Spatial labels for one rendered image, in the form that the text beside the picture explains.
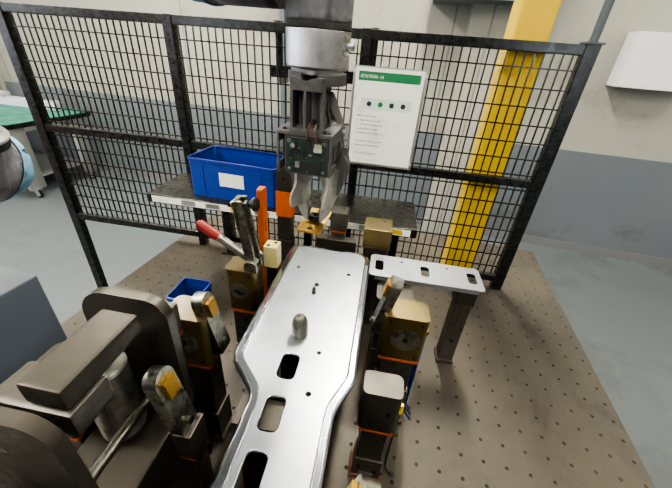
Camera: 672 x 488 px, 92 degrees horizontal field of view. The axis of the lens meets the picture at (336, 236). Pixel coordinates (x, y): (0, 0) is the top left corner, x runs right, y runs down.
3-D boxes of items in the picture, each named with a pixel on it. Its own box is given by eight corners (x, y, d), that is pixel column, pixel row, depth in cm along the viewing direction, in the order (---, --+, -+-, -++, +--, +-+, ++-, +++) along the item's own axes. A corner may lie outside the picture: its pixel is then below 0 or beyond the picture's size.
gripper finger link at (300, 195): (279, 229, 48) (283, 170, 43) (292, 212, 53) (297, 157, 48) (299, 233, 48) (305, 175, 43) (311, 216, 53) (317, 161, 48)
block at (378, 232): (375, 325, 108) (392, 232, 90) (352, 321, 109) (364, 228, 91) (377, 309, 115) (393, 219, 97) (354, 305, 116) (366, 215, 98)
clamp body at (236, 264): (260, 378, 88) (253, 274, 71) (226, 372, 89) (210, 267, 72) (269, 359, 94) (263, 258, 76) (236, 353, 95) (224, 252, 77)
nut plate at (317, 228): (319, 235, 48) (320, 228, 48) (295, 230, 49) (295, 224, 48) (332, 212, 56) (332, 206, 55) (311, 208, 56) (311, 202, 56)
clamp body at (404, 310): (412, 429, 79) (446, 327, 62) (364, 420, 80) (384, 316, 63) (411, 404, 85) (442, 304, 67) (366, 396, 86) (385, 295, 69)
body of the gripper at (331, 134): (274, 175, 42) (272, 71, 36) (295, 156, 49) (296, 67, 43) (332, 183, 41) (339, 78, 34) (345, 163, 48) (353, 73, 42)
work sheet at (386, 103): (409, 170, 112) (429, 70, 96) (345, 162, 114) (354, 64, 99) (409, 168, 113) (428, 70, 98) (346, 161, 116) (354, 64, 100)
